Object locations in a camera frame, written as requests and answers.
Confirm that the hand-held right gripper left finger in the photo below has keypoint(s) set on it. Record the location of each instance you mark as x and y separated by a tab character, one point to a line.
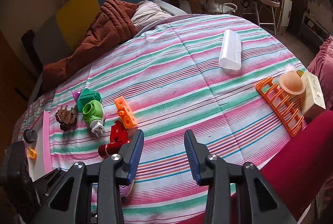
135	159

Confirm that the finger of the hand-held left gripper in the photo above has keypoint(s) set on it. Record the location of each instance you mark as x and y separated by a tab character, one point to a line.
48	182

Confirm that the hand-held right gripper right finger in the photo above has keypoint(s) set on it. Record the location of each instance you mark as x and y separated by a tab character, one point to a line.
193	159

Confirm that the white tray with pink edge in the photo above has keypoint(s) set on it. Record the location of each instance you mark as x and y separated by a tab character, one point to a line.
39	161

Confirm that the red metallic capsule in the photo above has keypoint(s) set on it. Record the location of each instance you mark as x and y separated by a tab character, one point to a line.
109	148

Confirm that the purple oval case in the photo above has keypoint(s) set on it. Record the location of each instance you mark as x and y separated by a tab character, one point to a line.
124	191

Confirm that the green plug-in device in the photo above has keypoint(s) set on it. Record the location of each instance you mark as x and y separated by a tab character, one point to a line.
91	112

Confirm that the amber hair claw clip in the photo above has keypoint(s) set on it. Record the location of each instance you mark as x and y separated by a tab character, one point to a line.
66	117

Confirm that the teal plastic toy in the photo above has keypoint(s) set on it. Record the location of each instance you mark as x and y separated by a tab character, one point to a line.
88	95

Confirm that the yellow-orange plastic piece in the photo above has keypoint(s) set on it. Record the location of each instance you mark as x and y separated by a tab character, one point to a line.
31	152

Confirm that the red puzzle-shaped piece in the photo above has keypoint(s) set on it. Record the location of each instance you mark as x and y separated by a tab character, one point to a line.
117	132

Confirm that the black round bottle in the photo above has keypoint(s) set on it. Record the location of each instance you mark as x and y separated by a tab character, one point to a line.
30	135

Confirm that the orange building blocks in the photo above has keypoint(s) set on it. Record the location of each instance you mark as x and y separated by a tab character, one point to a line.
126	117

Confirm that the striped bed blanket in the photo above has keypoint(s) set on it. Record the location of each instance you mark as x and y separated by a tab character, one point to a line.
169	70

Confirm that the orange plastic rack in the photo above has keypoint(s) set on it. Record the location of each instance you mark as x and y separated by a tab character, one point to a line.
261	87

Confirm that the person's red trouser leg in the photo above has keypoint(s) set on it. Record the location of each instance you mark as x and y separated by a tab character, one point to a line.
299	161

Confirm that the white plastic case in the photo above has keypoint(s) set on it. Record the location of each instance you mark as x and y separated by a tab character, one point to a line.
230	49

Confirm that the peach silicone cap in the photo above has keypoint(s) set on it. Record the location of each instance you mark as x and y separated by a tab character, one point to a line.
291	82

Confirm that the brown quilted duvet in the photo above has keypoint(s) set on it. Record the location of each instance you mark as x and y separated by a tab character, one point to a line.
104	28

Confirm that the beige cardboard box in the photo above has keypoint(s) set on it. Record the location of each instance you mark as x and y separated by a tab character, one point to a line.
312	93

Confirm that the pale pink pillow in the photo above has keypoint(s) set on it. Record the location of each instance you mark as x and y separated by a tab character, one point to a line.
148	14

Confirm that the white plastic bag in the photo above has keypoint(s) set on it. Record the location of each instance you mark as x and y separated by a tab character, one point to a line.
213	6

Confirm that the pink ruffled cloth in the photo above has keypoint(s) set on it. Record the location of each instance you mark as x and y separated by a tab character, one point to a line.
322	65

